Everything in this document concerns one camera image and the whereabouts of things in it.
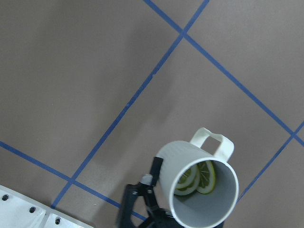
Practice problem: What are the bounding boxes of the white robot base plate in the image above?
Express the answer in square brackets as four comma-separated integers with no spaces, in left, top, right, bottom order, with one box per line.
[0,185,90,228]

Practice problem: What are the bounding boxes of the white ribbed mug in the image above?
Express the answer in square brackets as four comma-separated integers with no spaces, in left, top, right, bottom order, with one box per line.
[157,128,239,228]

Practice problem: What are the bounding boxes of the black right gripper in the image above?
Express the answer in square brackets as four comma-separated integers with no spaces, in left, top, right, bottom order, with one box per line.
[115,157,182,228]

